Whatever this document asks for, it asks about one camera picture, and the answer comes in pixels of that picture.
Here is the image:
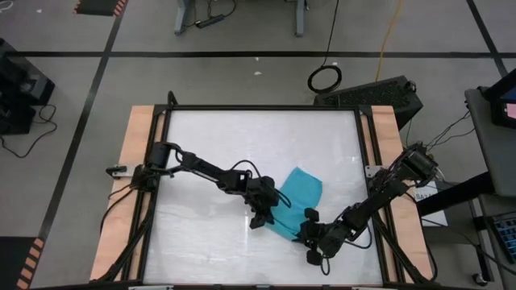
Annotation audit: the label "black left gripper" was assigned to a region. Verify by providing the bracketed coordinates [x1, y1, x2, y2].
[241, 176, 281, 230]

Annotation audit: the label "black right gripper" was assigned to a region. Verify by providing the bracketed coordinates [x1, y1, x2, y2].
[297, 208, 347, 266]

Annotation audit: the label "blue terry towel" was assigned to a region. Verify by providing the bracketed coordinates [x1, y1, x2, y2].
[265, 167, 323, 242]

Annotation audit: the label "white paper label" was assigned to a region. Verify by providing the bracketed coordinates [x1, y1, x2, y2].
[413, 180, 448, 227]

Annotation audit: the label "black perforated computer case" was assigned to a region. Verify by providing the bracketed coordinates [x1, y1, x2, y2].
[313, 75, 424, 131]

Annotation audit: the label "wooden table board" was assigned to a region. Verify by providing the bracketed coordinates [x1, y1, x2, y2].
[89, 105, 435, 283]

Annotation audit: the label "black stand beam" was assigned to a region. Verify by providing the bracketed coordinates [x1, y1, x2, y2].
[417, 171, 495, 218]

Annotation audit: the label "blue backlit keyboard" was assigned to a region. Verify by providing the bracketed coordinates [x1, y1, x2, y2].
[488, 212, 516, 265]

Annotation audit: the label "black power strip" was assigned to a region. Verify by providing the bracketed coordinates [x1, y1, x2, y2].
[195, 14, 226, 29]

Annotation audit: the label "grey cart top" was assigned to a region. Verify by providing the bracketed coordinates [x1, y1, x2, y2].
[464, 86, 516, 198]

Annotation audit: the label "wooden desk grey legs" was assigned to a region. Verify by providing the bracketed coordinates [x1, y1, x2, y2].
[173, 0, 310, 38]

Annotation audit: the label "black monitor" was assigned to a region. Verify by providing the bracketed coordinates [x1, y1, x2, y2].
[482, 68, 516, 130]

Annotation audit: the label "black striped-edge floor mat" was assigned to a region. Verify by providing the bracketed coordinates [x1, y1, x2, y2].
[73, 0, 128, 17]
[0, 236, 46, 290]

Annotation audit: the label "black equipment stack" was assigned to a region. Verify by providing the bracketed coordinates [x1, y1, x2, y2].
[0, 38, 56, 136]

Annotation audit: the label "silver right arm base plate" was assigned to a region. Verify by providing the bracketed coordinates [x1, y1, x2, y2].
[364, 164, 384, 179]

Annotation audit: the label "black metal table frame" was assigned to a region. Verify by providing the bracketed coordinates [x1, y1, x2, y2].
[96, 90, 439, 288]

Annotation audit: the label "black coiled floor cable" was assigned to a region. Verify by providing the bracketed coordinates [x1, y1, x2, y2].
[306, 0, 343, 95]

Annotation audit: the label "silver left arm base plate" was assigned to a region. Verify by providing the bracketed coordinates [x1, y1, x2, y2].
[106, 164, 139, 180]

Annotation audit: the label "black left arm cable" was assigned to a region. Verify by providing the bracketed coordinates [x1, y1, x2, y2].
[99, 184, 138, 234]

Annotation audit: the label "thin black cable bundle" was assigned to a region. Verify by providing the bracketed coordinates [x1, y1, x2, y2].
[425, 110, 476, 152]

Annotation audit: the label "yellow floor cable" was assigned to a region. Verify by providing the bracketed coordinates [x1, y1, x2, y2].
[374, 0, 404, 82]

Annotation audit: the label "black looped floor cable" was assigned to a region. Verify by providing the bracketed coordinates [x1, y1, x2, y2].
[0, 104, 58, 159]

